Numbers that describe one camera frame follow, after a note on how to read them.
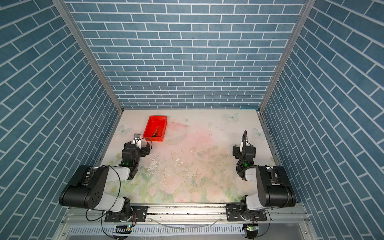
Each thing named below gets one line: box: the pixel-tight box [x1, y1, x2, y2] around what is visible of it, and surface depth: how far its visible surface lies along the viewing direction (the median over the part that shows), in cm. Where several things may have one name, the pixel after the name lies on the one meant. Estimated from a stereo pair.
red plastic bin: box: [143, 116, 168, 142], surface depth 108 cm
